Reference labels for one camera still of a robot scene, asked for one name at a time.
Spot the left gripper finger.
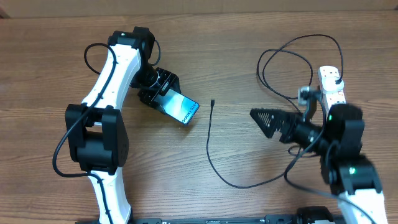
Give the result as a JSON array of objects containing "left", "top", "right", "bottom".
[
  {"left": 168, "top": 76, "right": 181, "bottom": 93},
  {"left": 149, "top": 100, "right": 167, "bottom": 114}
]

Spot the black USB charging cable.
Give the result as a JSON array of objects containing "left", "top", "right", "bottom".
[{"left": 206, "top": 34, "right": 345, "bottom": 190}]

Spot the blue Samsung Galaxy smartphone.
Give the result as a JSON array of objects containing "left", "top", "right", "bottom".
[{"left": 155, "top": 89, "right": 200, "bottom": 124}]

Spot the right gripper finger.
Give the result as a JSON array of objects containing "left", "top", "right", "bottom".
[
  {"left": 254, "top": 116, "right": 284, "bottom": 138},
  {"left": 249, "top": 108, "right": 290, "bottom": 124}
]

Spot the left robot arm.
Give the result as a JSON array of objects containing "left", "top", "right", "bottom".
[{"left": 61, "top": 27, "right": 181, "bottom": 223}]

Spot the white charger plug adapter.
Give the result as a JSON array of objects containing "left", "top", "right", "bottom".
[{"left": 320, "top": 77, "right": 345, "bottom": 94}]

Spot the white power strip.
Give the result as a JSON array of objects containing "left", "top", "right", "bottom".
[{"left": 318, "top": 65, "right": 346, "bottom": 111}]

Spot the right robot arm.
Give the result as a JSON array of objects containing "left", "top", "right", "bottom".
[{"left": 250, "top": 103, "right": 387, "bottom": 223}]

